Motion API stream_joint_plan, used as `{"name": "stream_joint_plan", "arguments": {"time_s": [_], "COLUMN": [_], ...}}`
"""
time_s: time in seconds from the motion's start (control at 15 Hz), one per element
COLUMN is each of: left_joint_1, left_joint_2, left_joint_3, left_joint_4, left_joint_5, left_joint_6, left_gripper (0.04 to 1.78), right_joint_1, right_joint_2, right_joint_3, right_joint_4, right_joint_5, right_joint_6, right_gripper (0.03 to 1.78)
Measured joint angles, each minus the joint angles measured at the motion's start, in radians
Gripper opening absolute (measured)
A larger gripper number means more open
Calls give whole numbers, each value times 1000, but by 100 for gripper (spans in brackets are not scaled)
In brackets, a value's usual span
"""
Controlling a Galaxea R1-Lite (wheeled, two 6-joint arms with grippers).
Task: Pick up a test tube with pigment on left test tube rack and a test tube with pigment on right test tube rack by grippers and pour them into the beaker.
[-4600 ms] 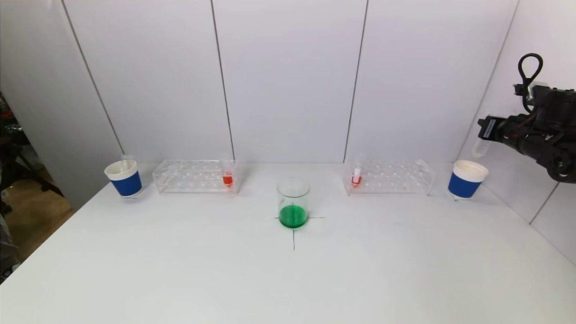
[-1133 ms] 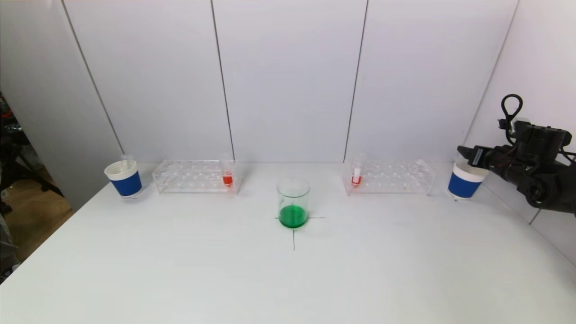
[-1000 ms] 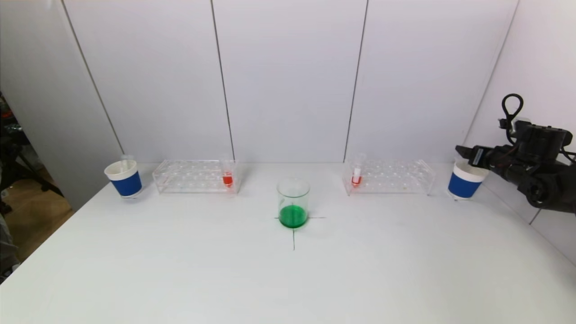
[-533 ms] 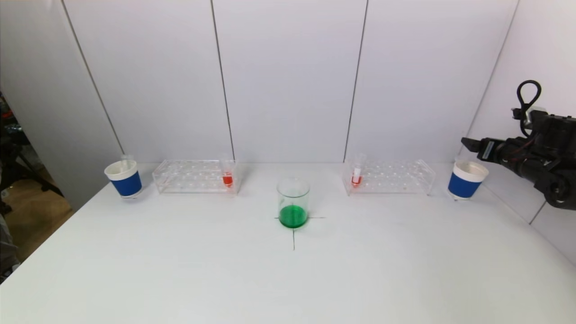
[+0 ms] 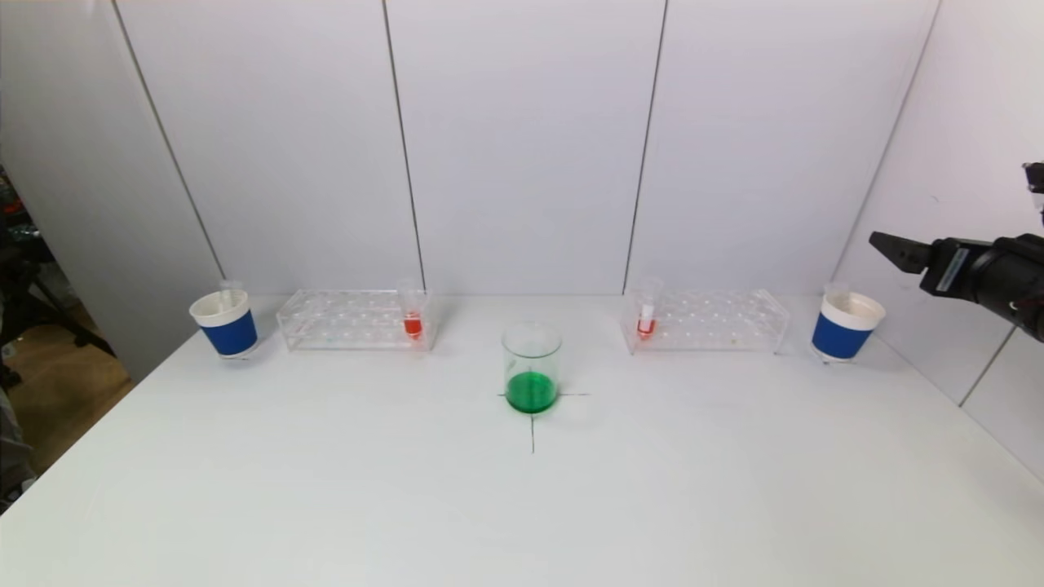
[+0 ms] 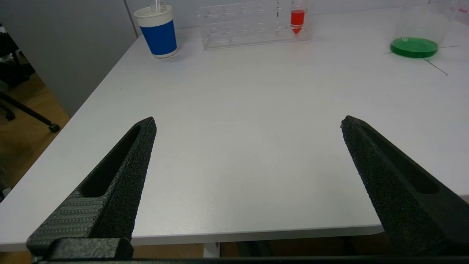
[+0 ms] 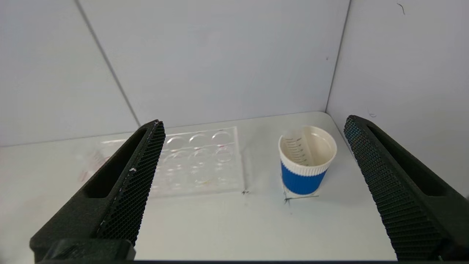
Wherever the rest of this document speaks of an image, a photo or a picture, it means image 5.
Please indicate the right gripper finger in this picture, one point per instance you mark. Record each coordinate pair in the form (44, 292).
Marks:
(901, 249)

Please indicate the grey plastic bag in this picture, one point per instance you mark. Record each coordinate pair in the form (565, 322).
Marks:
(10, 448)

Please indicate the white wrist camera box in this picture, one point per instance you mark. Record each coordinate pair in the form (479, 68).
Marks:
(1036, 175)

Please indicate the yellow pigment test tube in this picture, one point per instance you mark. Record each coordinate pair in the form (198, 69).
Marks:
(835, 289)

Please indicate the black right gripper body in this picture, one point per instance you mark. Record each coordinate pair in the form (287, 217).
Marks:
(948, 267)

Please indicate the clear glass beaker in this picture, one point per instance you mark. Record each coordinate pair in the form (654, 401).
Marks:
(531, 393)

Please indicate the dark background equipment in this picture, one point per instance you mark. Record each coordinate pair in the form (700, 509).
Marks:
(18, 277)

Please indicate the clear acrylic test tube rack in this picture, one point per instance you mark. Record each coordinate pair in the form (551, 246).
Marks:
(351, 322)
(710, 326)

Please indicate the red pigment tube white label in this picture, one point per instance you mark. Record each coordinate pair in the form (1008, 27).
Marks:
(645, 328)

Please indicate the blue white paper cup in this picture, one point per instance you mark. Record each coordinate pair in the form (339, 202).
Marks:
(228, 334)
(840, 337)

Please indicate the clear conical plastic test tube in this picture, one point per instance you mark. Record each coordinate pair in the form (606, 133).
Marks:
(231, 287)

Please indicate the red pigment test tube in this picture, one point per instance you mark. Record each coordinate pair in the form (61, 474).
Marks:
(413, 327)

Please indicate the right robot arm silver black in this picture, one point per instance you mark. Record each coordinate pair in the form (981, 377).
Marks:
(1032, 302)

